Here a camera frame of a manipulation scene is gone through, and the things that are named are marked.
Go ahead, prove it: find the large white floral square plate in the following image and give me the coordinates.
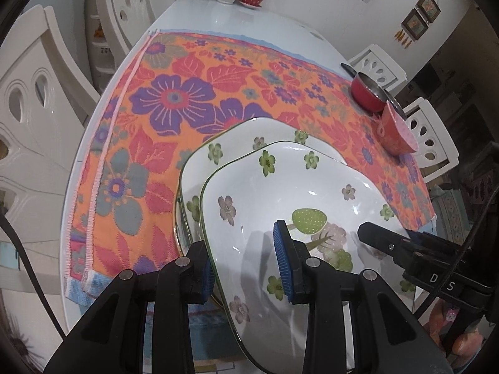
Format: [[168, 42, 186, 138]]
[[177, 117, 347, 258]]

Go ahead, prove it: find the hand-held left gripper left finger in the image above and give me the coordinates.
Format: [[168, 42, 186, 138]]
[[43, 239, 216, 374]]

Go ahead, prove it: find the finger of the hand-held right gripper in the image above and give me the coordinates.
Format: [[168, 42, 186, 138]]
[[409, 230, 458, 252], [358, 222, 424, 268]]

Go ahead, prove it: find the small white floral square plate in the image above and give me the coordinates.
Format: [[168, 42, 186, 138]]
[[200, 140, 418, 374]]

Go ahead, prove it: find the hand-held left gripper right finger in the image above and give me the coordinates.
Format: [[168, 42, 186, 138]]
[[272, 220, 453, 374]]

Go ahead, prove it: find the white storage shelf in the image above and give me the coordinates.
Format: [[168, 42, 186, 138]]
[[88, 10, 118, 92]]

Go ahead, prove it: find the pink cartoon bowl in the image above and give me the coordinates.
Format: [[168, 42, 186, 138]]
[[375, 101, 420, 157]]

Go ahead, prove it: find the orange floral tablecloth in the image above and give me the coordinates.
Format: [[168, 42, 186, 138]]
[[64, 29, 435, 363]]

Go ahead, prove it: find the white wooden dining chair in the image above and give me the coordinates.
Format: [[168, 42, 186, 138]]
[[401, 97, 460, 185], [94, 0, 157, 61], [346, 44, 408, 96], [0, 4, 103, 223]]

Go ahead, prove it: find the red steel bowl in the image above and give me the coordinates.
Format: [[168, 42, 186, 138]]
[[351, 72, 391, 114]]

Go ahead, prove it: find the black cable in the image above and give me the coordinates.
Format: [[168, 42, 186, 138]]
[[413, 179, 499, 320], [0, 212, 67, 339]]

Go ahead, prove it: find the small framed picture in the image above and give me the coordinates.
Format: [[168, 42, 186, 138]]
[[416, 0, 442, 23], [401, 9, 429, 40]]

